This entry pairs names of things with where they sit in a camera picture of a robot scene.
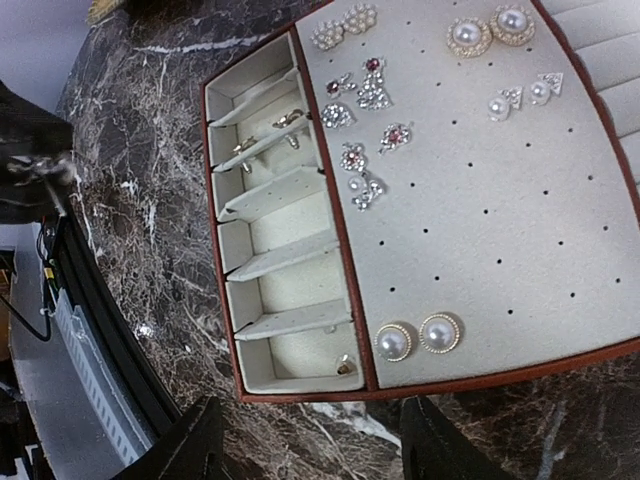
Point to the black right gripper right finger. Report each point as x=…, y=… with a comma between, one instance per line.
x=434, y=449

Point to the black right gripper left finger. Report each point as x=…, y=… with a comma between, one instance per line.
x=192, y=449

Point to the brown jewelry display tray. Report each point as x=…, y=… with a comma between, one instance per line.
x=526, y=231

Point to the pink stone silver earring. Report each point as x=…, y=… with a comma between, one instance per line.
x=395, y=136

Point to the small pearl stud lower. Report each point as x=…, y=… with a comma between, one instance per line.
x=395, y=341

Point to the small pearl stud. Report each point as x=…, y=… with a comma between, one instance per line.
x=440, y=333
x=395, y=341

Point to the small pearl stud upper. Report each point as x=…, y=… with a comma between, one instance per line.
x=440, y=333

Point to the loose pearl drop earring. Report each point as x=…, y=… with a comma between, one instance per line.
x=365, y=190

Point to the gold clip earring lower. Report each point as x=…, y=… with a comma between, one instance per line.
x=244, y=145

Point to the gold clip earring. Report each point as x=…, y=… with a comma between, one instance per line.
x=291, y=121
x=244, y=145

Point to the silver leaf earring lower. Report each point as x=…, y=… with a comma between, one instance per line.
x=337, y=115

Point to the silver leaf earring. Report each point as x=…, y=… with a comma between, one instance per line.
x=337, y=115
x=372, y=94

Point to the triangle pearl earring lower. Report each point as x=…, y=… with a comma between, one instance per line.
x=504, y=102

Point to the triangle pearl earring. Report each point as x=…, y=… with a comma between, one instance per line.
x=504, y=102
x=545, y=87

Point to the gold clip earring upper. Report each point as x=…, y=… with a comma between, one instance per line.
x=291, y=121

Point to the silver leaf earring upper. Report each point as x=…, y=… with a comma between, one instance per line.
x=372, y=94

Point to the triangle pearl earring upper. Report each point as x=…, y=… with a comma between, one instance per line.
x=545, y=87

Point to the purple stone earring lower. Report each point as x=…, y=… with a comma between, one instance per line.
x=340, y=85

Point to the purple stone earring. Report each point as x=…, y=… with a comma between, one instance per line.
x=374, y=69
x=340, y=85

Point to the purple stone earring upper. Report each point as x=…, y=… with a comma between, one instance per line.
x=374, y=69

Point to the large gold pearl earring lower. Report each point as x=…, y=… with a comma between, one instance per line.
x=469, y=37

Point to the large gold pearl earring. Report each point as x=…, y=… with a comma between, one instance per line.
x=469, y=37
x=512, y=25

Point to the pearl cluster earring lower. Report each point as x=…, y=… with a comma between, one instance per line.
x=327, y=35

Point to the pearl cluster earring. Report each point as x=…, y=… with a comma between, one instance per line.
x=359, y=18
x=327, y=35

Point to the large gold pearl earring upper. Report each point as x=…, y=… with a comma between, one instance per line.
x=512, y=25

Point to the pearl cluster earring upper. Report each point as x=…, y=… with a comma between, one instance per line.
x=359, y=18

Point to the woven bamboo tray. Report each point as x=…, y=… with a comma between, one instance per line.
x=100, y=9

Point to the white slotted cable duct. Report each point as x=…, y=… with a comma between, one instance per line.
x=105, y=391

